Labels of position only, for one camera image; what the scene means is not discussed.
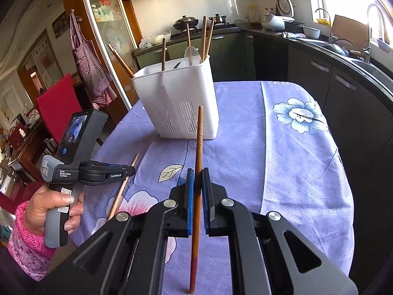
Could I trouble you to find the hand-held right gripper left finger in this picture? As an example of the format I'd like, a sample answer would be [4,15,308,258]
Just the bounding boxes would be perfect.
[35,168,195,295]

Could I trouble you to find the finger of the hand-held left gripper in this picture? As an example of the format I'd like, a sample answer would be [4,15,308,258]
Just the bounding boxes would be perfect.
[88,161,129,168]
[78,166,136,186]

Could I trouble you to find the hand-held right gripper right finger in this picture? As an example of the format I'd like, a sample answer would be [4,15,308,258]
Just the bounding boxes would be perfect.
[201,168,359,295]

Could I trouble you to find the light wooden chopstick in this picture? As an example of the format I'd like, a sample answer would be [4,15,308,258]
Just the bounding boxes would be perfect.
[107,153,140,222]

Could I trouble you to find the dark ridged wooden chopstick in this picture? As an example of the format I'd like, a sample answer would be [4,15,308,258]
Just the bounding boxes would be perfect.
[188,106,205,294]

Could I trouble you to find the white plastic utensil holder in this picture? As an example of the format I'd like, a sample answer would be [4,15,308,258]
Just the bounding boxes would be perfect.
[131,54,220,141]

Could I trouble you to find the person's left forearm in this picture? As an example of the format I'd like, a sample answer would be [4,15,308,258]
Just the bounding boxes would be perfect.
[7,201,58,282]

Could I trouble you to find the person's left hand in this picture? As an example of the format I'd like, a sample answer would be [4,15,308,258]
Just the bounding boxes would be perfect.
[24,185,85,238]

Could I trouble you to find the red chair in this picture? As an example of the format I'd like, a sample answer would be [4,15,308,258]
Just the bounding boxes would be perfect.
[35,73,105,148]

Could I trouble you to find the wooden side table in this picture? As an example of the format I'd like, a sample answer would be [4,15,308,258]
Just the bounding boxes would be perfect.
[5,122,42,182]

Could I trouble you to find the purple floral tablecloth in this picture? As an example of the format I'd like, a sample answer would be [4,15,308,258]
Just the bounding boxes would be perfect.
[70,81,352,295]

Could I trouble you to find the checked apron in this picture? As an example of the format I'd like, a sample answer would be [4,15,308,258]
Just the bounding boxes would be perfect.
[69,9,118,109]

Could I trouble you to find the glass sliding door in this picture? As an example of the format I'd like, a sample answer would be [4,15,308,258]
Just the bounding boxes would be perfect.
[77,0,145,111]

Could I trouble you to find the plastic bags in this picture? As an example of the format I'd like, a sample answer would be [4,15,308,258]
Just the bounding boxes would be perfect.
[139,30,173,50]

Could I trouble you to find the white plastic spoon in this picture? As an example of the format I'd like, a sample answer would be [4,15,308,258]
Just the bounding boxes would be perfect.
[183,45,202,67]

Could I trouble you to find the green kitchen cabinet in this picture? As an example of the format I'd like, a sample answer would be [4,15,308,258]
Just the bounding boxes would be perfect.
[134,31,257,82]

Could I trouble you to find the black wok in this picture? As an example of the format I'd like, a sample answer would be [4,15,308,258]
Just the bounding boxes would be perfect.
[172,15,200,32]

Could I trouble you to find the dark kitchen cabinet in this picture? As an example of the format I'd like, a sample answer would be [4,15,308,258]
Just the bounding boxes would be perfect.
[242,30,393,286]

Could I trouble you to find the purple dish cloth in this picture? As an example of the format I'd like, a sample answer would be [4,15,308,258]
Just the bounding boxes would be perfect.
[274,31,307,40]

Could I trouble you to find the black pan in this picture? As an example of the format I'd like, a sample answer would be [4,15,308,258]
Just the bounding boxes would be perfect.
[283,21,308,35]

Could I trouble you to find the grey bowl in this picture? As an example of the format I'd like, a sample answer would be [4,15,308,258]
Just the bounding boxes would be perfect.
[302,26,322,39]

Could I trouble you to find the dark wok in sink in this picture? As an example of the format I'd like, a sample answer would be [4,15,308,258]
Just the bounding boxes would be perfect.
[322,38,360,56]

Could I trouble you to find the white rice cooker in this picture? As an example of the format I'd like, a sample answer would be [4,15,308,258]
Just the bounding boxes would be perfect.
[265,0,296,32]

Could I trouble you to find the short steel faucet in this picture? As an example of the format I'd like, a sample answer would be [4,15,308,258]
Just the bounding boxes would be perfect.
[314,8,335,44]

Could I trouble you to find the cardboard sheet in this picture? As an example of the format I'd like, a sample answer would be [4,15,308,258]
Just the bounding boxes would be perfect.
[331,14,373,43]

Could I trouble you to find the tall steel faucet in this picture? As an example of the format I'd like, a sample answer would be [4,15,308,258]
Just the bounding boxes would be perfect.
[363,3,388,63]

